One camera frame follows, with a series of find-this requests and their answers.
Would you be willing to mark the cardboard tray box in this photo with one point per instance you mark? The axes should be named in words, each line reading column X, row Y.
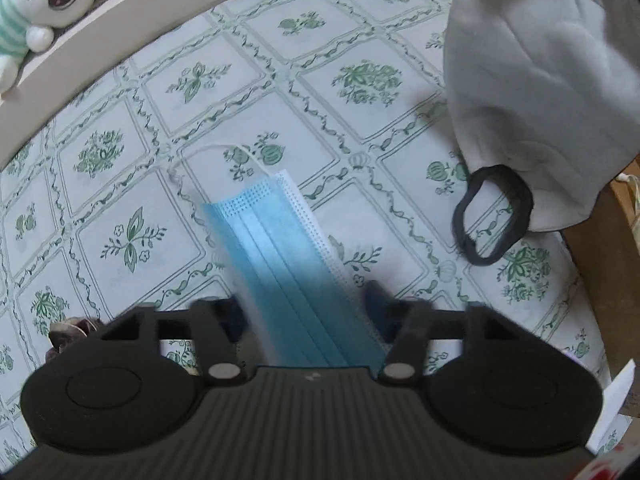
column 610, row 280

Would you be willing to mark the green floral bed sheet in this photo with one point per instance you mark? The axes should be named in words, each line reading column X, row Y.
column 350, row 35

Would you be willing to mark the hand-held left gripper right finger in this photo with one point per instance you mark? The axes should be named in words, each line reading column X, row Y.
column 400, row 340

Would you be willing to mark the red white packet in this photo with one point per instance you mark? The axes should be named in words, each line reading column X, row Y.
column 607, row 467

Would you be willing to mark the brown hair scrunchie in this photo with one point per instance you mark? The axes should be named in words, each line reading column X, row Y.
column 75, row 332

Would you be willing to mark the blue face mask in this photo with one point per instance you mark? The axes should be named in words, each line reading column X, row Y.
column 280, row 270

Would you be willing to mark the white paper card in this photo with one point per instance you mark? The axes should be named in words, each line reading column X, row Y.
column 612, row 410

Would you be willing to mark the white face mask black loops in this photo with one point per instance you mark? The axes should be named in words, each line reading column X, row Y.
column 540, row 85

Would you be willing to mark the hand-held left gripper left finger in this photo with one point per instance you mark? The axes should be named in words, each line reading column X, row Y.
column 220, row 340

